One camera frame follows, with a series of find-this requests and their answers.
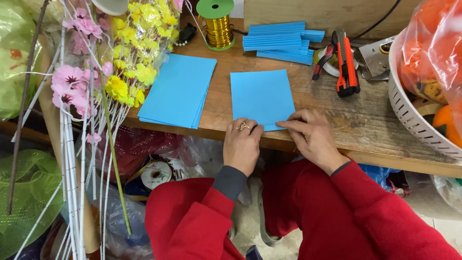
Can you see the orange black utility knife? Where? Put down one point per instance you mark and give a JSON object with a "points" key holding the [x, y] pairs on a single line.
{"points": [[346, 66]]}

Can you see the thin brown stick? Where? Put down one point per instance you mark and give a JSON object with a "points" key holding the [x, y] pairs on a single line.
{"points": [[25, 104]]}

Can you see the brown cardboard box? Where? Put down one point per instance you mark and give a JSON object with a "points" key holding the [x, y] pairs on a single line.
{"points": [[325, 14]]}

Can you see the stack of blue paper sheets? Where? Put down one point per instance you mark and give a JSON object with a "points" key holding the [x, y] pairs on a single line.
{"points": [[178, 92]]}

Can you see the blue plastic bag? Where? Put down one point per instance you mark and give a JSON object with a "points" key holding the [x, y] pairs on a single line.
{"points": [[377, 175]]}

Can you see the bunch of yellow artificial flowers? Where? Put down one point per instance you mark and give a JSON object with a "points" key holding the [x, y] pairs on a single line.
{"points": [[139, 50]]}

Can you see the person's right hand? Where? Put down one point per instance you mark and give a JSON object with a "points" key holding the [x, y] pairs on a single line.
{"points": [[314, 139]]}

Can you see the bunch of pink artificial flowers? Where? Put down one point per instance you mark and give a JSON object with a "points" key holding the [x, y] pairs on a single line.
{"points": [[77, 72]]}

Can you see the green mesh wrap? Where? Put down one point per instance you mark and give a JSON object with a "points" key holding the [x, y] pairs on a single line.
{"points": [[27, 202]]}

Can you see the brown cardboard tube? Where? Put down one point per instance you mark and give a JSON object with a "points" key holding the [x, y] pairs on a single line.
{"points": [[61, 144]]}

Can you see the small black beaded object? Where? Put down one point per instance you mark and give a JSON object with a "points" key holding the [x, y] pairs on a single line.
{"points": [[186, 33]]}

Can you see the white slotted plastic basket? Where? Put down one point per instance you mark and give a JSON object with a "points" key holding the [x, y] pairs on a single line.
{"points": [[406, 108]]}

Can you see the person's red trousers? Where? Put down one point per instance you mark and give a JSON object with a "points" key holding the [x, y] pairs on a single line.
{"points": [[288, 209]]}

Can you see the white ribbon spool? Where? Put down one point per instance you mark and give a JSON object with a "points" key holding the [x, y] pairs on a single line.
{"points": [[156, 174]]}

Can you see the clear adhesive tape roll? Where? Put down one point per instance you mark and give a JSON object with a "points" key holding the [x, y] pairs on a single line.
{"points": [[334, 66]]}

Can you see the single blue paper sheet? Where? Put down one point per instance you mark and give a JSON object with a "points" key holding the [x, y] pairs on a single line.
{"points": [[261, 96]]}

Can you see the plastic bag of orange flowers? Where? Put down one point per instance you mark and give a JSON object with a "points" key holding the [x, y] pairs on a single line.
{"points": [[429, 47]]}

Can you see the person's left hand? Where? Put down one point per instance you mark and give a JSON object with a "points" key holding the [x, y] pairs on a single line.
{"points": [[240, 148]]}

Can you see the red mesh bag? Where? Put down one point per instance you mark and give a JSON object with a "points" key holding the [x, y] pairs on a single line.
{"points": [[137, 148]]}

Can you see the grey metal stapler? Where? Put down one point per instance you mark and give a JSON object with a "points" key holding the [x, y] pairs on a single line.
{"points": [[373, 59]]}

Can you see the green plastic bag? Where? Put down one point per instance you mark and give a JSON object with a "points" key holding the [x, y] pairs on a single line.
{"points": [[18, 61]]}

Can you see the grey shoe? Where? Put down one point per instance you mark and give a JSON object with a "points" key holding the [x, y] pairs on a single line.
{"points": [[266, 220]]}

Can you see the pile of pleated blue papers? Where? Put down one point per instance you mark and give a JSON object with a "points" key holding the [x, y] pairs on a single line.
{"points": [[279, 41]]}

